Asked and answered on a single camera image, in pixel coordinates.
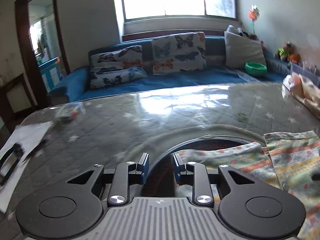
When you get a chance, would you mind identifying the blue sofa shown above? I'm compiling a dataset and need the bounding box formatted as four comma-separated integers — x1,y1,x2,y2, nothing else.
47,36,290,106

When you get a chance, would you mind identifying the colourful patterned baby garment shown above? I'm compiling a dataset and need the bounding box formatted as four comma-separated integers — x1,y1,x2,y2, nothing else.
178,131,319,239

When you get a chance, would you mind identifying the cream beige crumpled garment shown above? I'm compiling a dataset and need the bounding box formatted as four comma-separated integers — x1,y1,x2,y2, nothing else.
283,72,320,119

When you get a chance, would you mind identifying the right butterfly print cushion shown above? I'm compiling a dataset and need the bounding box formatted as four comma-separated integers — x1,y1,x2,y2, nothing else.
151,32,207,75

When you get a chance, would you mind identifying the grey plain pillow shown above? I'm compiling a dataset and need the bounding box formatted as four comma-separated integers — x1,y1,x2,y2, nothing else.
225,31,266,69

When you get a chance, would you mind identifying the clear plastic storage bin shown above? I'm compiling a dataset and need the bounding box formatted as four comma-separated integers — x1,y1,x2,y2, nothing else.
290,62,320,88

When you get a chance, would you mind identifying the butterfly print cushion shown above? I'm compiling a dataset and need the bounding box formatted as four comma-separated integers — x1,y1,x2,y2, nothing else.
151,32,207,75
90,46,148,89

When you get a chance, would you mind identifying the black round induction cooktop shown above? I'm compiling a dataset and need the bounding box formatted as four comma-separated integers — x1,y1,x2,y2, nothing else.
140,136,249,197

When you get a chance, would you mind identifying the white paper sheet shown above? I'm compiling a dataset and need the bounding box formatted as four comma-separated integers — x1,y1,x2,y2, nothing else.
1,121,53,213

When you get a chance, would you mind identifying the left butterfly print cushion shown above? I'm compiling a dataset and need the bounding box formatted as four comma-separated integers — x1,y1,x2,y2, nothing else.
90,46,148,89

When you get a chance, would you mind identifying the teddy bear plush toy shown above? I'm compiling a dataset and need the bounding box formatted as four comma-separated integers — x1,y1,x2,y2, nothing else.
274,42,301,64

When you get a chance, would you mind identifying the blue white cabinet beyond door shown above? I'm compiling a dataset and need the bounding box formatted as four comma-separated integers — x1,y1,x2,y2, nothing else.
39,57,66,93

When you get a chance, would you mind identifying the colourful pinwheel toy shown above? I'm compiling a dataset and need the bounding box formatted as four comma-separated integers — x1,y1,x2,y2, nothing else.
248,5,260,35

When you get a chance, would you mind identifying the green plastic basin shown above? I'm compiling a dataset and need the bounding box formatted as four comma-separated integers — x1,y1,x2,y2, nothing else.
245,62,267,76

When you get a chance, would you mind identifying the black handle tool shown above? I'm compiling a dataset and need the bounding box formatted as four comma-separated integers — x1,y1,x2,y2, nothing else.
1,143,24,187

